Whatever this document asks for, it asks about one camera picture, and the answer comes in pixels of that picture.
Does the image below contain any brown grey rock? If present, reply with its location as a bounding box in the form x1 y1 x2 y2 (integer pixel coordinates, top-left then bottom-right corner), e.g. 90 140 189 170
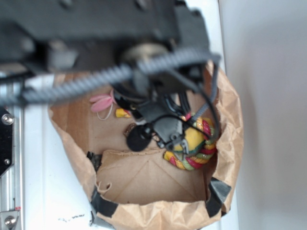
123 123 137 137

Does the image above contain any pink plush bunny toy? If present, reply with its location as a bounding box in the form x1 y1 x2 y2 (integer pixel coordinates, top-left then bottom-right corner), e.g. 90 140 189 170
89 90 117 121

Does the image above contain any red yellow green rope toy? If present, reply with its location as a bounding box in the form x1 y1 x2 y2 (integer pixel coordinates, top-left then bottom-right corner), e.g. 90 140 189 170
115 108 218 171

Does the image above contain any yellow green sponge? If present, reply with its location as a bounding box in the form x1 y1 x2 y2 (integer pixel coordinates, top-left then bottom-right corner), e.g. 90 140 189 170
171 127 205 154

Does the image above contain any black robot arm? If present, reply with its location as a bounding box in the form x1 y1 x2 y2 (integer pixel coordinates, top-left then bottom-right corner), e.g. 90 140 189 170
0 0 219 154

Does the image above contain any white plastic tray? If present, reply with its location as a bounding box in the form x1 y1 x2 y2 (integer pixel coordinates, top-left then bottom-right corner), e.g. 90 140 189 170
22 0 240 230

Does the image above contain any brown paper-lined cardboard box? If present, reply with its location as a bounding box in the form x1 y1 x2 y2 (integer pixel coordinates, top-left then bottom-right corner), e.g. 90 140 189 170
48 70 244 230

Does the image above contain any black round suction pad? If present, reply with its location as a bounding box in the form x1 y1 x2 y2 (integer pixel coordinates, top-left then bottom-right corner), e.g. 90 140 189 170
126 126 152 152

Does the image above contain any black metal corner bracket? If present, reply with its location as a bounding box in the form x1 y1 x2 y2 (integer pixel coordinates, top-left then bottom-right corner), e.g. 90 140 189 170
0 106 14 177

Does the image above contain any silver aluminium frame rail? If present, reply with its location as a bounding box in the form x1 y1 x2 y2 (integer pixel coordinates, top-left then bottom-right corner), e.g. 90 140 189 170
0 69 25 230

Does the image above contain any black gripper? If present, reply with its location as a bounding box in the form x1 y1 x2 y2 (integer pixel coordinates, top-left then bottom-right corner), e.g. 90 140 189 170
134 100 189 155

